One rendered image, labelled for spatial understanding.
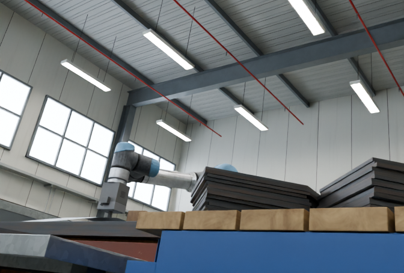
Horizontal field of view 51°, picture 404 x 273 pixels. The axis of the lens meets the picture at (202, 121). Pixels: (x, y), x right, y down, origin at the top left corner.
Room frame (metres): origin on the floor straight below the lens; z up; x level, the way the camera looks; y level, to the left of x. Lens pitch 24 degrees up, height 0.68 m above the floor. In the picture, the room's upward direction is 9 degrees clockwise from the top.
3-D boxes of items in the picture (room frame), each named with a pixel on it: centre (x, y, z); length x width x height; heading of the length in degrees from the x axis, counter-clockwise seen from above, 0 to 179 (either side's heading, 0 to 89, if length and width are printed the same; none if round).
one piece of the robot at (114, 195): (1.59, 0.29, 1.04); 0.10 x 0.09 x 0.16; 146
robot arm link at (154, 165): (1.67, 0.21, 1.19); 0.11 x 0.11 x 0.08; 33
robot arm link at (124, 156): (1.60, 0.28, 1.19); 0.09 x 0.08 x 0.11; 123
